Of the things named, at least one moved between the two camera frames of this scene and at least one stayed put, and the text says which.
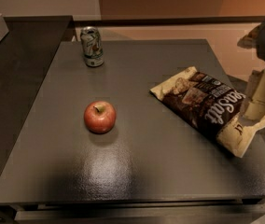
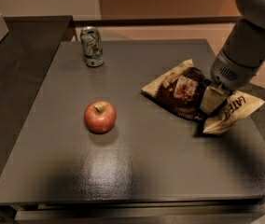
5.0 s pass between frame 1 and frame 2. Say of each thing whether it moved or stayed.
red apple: stayed
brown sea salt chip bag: moved
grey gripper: moved
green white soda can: stayed
